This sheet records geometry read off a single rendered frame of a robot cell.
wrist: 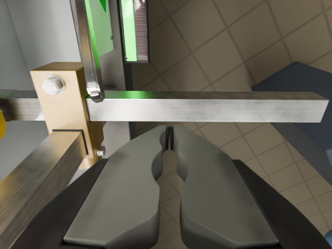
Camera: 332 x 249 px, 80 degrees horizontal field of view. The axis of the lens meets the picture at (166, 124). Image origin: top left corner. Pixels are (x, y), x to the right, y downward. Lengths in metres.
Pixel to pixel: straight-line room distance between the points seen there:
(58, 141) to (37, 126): 0.34
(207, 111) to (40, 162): 0.18
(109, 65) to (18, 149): 0.28
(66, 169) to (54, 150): 0.02
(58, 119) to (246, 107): 0.22
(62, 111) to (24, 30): 0.31
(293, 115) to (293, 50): 0.98
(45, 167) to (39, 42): 0.36
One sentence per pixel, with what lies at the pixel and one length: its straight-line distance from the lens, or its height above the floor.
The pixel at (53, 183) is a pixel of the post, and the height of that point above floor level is 0.94.
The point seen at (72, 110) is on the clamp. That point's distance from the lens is 0.26.
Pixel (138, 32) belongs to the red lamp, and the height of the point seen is 0.70.
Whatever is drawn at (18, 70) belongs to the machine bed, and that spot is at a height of 0.65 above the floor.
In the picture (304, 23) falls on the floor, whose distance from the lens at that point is 1.26.
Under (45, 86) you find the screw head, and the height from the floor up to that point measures 0.88.
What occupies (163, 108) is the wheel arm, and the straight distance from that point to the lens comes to 0.24.
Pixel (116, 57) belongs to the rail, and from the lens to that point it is 0.39.
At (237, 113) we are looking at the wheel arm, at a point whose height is 0.86.
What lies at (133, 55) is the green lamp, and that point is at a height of 0.70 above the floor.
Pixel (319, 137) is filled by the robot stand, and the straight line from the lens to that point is 0.78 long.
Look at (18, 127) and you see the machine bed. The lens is 0.53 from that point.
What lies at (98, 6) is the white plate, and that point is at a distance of 0.33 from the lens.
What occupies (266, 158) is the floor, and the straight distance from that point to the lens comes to 1.50.
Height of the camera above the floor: 1.08
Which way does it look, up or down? 62 degrees down
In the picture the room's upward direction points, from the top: 178 degrees counter-clockwise
